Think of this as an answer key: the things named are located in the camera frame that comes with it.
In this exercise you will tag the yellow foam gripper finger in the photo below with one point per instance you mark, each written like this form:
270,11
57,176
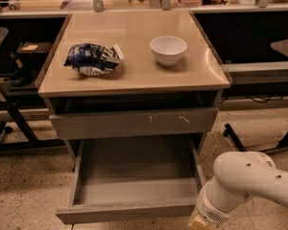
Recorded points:
199,222

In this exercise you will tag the white wrist gripper body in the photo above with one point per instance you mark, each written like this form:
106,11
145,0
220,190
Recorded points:
210,213

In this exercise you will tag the grey drawer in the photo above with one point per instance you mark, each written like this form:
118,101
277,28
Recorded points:
133,123
134,178

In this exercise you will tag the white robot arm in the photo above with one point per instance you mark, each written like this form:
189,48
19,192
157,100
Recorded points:
238,177

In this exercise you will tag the grey top drawer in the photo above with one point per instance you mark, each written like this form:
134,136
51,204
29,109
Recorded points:
133,123

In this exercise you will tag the grey drawer cabinet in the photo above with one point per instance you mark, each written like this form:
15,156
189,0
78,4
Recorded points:
139,82

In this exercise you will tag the white ceramic bowl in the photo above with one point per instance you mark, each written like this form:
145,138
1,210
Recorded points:
168,50

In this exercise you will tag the blue white chip bag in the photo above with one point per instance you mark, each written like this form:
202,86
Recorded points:
93,60

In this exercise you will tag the dark box on shelf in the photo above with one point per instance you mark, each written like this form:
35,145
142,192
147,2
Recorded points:
37,51

